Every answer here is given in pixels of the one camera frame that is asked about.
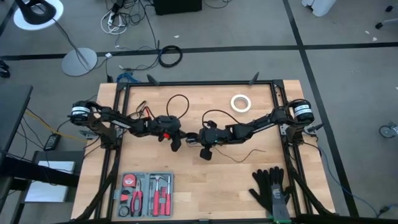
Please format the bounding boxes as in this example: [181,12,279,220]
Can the white tape roll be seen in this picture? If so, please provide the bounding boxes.
[230,94,252,113]

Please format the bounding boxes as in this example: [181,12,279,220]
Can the white trash bin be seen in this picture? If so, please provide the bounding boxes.
[301,0,338,17]

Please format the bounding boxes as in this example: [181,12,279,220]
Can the white flat box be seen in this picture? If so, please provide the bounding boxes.
[24,160,76,203]

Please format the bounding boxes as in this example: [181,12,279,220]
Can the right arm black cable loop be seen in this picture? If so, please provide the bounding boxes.
[201,108,240,127]

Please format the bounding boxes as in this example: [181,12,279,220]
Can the red tape measure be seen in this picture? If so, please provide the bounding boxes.
[122,174,137,188]

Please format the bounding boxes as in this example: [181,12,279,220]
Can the grey tool kit case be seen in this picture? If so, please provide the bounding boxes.
[113,172,175,220]

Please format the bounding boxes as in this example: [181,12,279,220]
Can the black work glove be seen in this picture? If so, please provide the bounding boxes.
[248,169,276,214]

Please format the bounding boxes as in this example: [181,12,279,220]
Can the yellow cable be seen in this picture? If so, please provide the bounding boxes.
[24,108,88,144]

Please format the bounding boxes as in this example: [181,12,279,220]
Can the white floor lamp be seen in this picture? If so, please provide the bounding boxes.
[14,0,98,77]

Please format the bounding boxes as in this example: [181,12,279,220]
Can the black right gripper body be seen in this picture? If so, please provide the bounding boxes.
[198,119,233,162]

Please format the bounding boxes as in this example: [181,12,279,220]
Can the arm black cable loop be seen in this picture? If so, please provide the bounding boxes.
[166,94,190,119]
[201,108,240,127]

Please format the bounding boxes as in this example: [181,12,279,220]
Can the long red-handled screwdriver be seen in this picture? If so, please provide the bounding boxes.
[165,175,172,217]

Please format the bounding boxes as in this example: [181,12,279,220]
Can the black metal stand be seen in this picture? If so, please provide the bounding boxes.
[0,151,86,224]

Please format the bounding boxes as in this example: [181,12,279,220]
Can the black wire cable spool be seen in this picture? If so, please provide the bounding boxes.
[185,132,200,146]

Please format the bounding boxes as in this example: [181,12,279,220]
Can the red-handled hammer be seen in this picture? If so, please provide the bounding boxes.
[149,174,165,217]

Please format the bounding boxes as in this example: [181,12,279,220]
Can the thin blue floor cable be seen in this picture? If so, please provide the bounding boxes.
[317,146,383,216]

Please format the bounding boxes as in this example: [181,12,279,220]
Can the black glove grey cuff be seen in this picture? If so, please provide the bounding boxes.
[267,166,295,224]

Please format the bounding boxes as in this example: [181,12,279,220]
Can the grey caster wheel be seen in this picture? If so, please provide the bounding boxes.
[379,122,398,139]

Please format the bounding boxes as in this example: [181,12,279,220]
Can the white power strip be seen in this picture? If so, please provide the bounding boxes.
[101,9,128,35]

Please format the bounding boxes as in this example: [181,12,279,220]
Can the blue cable bundle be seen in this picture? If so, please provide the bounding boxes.
[116,72,141,83]

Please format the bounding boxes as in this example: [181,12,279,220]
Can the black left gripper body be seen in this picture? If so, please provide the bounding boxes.
[154,114,187,152]

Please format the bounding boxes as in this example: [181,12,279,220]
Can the black box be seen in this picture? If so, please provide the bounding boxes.
[154,0,203,16]

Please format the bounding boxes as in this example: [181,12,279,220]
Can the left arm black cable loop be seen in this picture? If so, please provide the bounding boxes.
[166,94,190,119]

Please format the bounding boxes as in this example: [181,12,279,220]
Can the coiled black floor cable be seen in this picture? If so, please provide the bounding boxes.
[158,45,183,68]

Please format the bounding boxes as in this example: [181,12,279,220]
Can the red-handled pliers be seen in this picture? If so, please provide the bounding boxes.
[130,179,144,218]

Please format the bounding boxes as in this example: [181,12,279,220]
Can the black power adapter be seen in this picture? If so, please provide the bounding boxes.
[43,133,62,152]

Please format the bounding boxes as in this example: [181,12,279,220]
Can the dark desk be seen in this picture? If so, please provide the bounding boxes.
[0,85,34,162]

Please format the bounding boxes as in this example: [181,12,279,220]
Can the thin black wire cord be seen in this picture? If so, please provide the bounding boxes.
[213,146,267,164]

